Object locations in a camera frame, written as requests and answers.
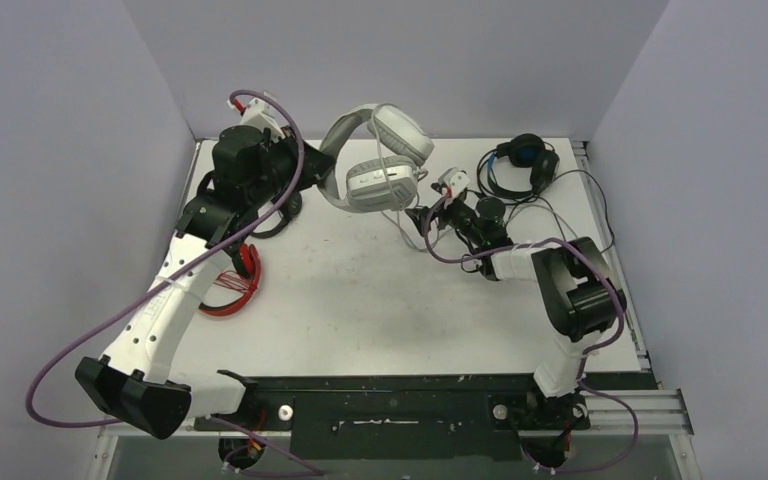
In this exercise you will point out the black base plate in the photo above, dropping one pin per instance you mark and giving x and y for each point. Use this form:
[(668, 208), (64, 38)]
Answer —
[(418, 417)]

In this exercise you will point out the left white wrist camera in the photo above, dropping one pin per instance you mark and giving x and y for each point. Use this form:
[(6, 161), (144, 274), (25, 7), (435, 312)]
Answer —
[(260, 115)]

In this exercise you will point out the white grey headphones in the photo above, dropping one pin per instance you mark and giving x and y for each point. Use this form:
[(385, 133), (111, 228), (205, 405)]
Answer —
[(388, 181)]

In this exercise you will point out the red black headphones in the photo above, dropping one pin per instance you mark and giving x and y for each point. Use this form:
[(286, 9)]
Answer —
[(245, 283)]

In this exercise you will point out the black blue headphones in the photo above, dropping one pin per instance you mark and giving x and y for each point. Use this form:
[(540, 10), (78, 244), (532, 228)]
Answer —
[(525, 151)]

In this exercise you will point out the small black headphones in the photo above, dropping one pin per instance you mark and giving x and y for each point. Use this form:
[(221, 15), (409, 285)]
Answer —
[(287, 212)]

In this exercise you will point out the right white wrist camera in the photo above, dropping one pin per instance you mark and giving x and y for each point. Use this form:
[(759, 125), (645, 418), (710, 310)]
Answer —
[(453, 182)]

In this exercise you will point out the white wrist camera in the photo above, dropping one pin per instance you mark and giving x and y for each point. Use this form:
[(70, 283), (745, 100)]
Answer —
[(453, 182), (260, 115)]

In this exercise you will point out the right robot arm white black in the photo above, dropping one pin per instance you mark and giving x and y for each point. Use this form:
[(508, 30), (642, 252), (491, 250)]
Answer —
[(584, 304)]

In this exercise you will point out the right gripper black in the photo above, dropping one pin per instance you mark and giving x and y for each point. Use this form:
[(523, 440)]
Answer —
[(442, 211)]

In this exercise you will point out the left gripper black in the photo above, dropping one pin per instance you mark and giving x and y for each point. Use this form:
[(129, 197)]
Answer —
[(315, 166)]

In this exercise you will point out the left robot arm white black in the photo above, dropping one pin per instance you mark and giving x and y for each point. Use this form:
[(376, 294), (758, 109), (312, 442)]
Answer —
[(133, 380)]

